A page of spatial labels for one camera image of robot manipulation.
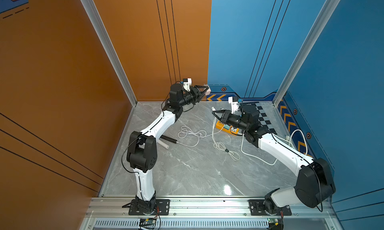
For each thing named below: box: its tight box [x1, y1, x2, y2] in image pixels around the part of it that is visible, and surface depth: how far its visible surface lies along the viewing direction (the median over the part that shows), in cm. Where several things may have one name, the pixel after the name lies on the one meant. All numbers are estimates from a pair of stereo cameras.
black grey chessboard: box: [246, 102, 278, 135], surface depth 107 cm
